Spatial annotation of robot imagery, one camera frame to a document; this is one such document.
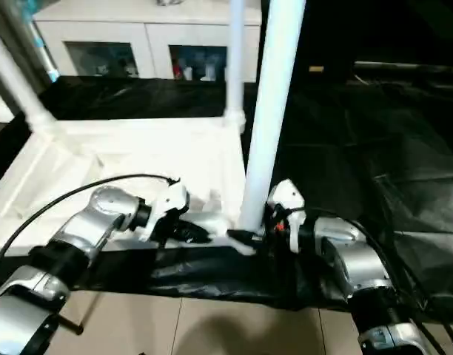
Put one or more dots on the white plastic table top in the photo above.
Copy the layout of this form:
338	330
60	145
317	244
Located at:
119	148

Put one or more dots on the white plastic table leg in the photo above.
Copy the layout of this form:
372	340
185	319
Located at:
19	81
271	111
235	55

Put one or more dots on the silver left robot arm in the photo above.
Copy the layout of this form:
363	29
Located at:
89	222

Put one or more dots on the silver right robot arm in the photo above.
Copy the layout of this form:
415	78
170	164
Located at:
356	259

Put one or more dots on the black mat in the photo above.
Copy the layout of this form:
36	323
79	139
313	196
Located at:
359	148

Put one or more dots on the black metal table strut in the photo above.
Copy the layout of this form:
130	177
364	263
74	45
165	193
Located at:
74	325

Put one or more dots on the red object behind glass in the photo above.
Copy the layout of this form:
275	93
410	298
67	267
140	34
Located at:
178	71

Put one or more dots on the small tan label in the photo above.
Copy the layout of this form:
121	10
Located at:
316	68

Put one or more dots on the white cabinet with glass doors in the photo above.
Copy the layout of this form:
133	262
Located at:
119	29

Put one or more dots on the teal patterned hanging cloth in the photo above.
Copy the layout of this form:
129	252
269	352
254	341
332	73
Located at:
45	55

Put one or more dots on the clear glass trinket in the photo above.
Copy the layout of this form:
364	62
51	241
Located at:
169	1

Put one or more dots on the grey curtain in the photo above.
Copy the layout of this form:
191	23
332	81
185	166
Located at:
8	63

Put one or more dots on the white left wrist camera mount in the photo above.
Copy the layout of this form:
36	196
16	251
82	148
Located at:
171	203

